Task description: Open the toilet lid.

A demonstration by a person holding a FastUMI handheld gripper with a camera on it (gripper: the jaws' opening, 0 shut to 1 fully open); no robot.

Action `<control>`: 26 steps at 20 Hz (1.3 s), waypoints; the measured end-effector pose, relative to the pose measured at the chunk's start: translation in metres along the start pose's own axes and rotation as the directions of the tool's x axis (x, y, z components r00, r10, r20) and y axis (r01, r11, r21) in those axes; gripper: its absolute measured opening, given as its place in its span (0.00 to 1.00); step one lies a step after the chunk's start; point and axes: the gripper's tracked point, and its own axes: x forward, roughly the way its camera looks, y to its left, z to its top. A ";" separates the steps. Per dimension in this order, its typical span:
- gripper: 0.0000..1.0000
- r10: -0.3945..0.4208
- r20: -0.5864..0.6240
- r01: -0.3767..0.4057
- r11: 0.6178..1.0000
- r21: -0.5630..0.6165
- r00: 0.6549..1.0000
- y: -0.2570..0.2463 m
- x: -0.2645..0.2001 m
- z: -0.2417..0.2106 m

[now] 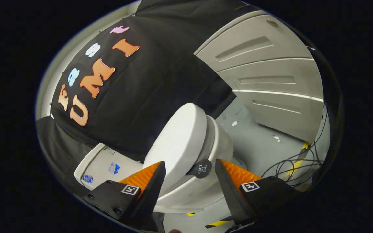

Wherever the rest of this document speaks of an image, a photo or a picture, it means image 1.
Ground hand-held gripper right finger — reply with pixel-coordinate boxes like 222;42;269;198
215;159;303;227

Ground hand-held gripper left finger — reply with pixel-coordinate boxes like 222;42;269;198
82;161;166;232

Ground round black lid tab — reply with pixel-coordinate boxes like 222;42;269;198
186;159;212;179

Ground black backdrop cloth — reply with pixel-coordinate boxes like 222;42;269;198
36;0;268;194

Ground white drawer cabinet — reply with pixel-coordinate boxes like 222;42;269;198
194;10;324;143

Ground black cables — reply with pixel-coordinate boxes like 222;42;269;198
261;107;329;188

